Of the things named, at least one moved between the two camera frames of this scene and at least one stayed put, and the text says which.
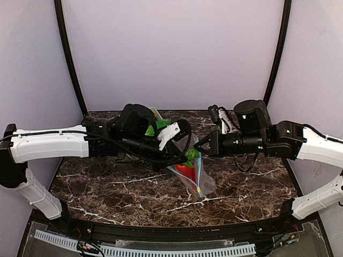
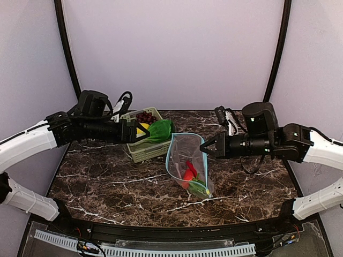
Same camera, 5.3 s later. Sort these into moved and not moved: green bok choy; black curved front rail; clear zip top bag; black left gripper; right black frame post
Moved: black left gripper; clear zip top bag
Not moved: green bok choy; black curved front rail; right black frame post
